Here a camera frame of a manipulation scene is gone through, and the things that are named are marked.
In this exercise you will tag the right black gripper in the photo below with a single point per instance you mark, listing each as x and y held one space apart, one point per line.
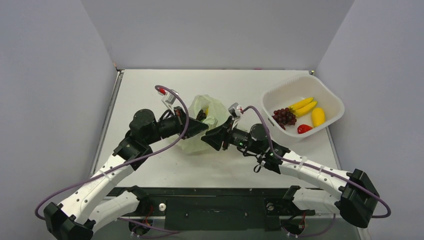
226 136

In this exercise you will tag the yellow fake banana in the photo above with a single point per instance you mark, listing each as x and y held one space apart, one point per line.
300 104
304 110

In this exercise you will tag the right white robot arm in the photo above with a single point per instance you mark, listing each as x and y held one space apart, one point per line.
352 195

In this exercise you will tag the lower yellow fake banana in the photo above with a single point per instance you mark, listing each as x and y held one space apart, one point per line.
304 110

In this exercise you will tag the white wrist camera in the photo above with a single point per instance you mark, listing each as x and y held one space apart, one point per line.
168 98
236 111

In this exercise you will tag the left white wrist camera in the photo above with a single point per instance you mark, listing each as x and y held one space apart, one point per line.
168 98

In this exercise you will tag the yellow fake mango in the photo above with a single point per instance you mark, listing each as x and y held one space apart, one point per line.
318 117

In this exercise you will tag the purple fake grapes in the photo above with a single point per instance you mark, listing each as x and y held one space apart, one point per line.
284 117

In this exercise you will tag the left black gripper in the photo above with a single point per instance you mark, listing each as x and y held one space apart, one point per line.
179 118

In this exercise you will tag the white plastic basket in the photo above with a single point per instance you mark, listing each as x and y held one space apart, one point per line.
293 90

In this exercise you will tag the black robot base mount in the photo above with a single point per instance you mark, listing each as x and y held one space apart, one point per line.
218 209

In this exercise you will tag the red fake strawberry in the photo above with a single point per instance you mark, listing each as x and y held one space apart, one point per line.
303 128

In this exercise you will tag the upper yellow fake banana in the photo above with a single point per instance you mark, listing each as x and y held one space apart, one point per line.
300 104

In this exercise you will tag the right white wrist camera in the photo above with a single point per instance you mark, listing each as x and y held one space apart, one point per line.
236 111

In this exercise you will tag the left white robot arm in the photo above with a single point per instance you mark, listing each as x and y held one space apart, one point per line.
80 215

